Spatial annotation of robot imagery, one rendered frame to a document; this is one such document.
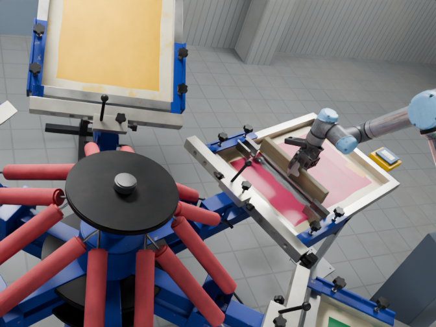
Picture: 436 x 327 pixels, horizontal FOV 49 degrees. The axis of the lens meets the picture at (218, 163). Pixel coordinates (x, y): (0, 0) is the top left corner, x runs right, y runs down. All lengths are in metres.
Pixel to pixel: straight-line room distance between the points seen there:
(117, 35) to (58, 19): 0.24
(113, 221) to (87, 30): 1.04
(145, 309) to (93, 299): 0.13
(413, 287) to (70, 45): 1.63
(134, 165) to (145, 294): 0.37
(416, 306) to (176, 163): 2.04
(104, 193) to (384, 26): 5.15
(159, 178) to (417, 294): 1.11
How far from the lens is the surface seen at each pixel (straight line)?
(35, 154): 3.37
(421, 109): 1.67
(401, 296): 2.09
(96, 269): 1.28
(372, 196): 2.30
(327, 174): 2.34
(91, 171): 1.38
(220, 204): 1.80
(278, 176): 2.17
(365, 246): 3.62
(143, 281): 1.30
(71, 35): 2.09
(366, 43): 6.15
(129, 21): 2.16
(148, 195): 1.35
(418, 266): 2.00
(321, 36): 5.69
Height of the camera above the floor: 2.28
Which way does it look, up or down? 39 degrees down
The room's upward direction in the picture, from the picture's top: 21 degrees clockwise
